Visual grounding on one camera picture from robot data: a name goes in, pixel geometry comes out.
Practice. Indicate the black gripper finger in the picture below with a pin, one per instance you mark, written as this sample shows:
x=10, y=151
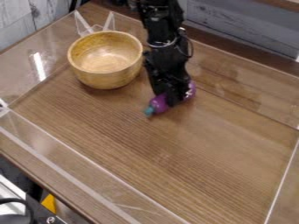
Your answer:
x=179, y=91
x=157, y=84

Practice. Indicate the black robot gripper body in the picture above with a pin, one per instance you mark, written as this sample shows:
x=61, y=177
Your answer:
x=165, y=60

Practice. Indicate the purple toy eggplant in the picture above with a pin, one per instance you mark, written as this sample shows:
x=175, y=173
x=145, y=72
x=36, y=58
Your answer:
x=157, y=105

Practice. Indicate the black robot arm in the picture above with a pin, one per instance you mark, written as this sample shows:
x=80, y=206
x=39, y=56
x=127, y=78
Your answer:
x=161, y=19

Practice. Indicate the light wooden bowl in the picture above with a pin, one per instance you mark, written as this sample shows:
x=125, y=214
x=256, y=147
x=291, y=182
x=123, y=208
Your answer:
x=105, y=59

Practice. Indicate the clear acrylic tray walls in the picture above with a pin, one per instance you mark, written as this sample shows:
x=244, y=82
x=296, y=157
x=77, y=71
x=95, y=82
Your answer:
x=213, y=162

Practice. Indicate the yellow tag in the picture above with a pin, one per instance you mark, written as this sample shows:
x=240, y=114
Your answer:
x=49, y=203

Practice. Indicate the black base with screw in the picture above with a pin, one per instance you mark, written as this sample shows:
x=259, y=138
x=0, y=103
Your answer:
x=64, y=215

